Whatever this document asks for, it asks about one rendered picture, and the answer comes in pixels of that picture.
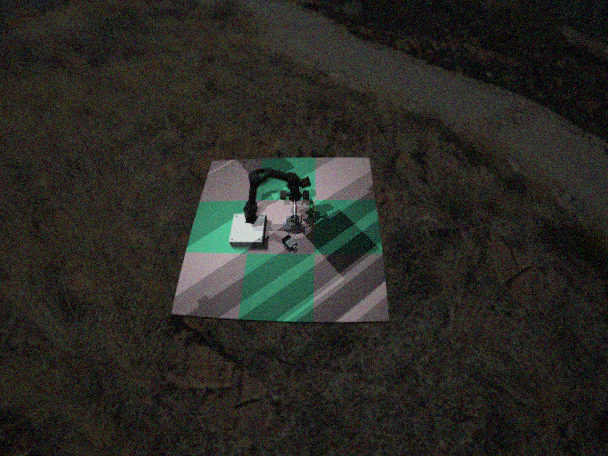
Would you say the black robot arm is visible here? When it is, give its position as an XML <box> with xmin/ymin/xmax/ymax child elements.
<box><xmin>243</xmin><ymin>167</ymin><xmax>311</xmax><ymax>224</ymax></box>

